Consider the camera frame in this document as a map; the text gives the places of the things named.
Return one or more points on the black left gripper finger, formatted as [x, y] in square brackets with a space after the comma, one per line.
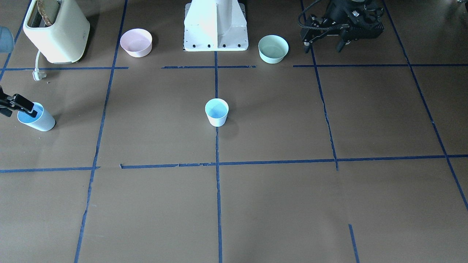
[341, 44]
[307, 47]

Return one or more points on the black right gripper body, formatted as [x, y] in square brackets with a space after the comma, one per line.
[18, 102]

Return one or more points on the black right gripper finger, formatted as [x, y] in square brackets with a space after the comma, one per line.
[32, 113]

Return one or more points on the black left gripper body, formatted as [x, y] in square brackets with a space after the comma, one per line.
[338, 15]

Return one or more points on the light blue cup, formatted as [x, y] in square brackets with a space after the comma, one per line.
[43, 121]
[216, 111]

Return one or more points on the green bowl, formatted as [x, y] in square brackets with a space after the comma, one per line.
[272, 48]

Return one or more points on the white power plug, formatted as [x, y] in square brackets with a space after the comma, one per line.
[37, 73]

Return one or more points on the cream toaster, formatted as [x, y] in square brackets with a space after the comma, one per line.
[64, 41]

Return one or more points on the toast slice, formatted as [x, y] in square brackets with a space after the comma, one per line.
[48, 10]

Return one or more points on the pink bowl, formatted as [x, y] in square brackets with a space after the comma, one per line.
[137, 42]

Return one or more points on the white pedestal column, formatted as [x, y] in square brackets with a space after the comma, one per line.
[215, 25]

